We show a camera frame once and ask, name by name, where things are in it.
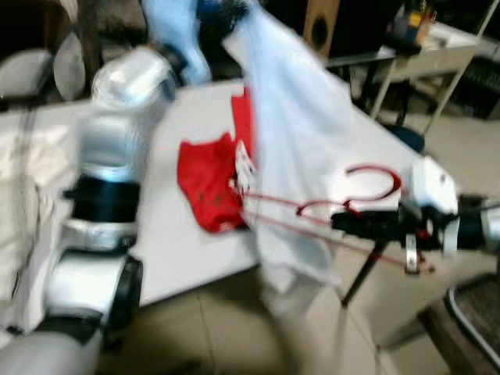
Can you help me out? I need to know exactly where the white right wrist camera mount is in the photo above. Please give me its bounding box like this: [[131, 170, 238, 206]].
[[402, 155, 462, 274]]

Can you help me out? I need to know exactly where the red plastic clothes hanger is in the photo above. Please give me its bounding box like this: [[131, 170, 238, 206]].
[[238, 162, 434, 274]]

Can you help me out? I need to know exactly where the grey chair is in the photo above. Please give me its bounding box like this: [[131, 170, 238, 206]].
[[0, 31, 87, 102]]

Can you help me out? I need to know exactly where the blue round stool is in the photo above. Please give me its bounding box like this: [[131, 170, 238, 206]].
[[387, 123, 427, 154]]

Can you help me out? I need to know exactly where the wooden loudspeaker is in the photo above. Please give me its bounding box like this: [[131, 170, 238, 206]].
[[303, 0, 395, 59]]

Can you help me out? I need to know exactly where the cream cloth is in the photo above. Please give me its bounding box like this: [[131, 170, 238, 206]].
[[0, 117, 55, 313]]

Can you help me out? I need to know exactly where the white shirt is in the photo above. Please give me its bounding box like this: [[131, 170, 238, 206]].
[[227, 0, 391, 313]]

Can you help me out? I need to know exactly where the black metal table leg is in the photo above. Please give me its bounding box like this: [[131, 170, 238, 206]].
[[341, 241, 389, 307]]

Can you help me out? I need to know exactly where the white desk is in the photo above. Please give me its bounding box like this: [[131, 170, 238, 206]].
[[324, 22, 481, 122]]

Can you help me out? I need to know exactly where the black grille panel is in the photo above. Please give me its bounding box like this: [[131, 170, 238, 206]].
[[453, 55, 500, 118]]

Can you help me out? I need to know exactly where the black desktop organiser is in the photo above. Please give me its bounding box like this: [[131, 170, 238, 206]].
[[389, 0, 438, 55]]

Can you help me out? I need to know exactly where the metal frame chair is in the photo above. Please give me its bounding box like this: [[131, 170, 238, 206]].
[[418, 273, 500, 375]]

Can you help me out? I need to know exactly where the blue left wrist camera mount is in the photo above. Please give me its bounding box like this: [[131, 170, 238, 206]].
[[145, 0, 213, 85]]

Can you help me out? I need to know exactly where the red shirt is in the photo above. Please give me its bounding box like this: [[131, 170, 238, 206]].
[[177, 86, 256, 234]]

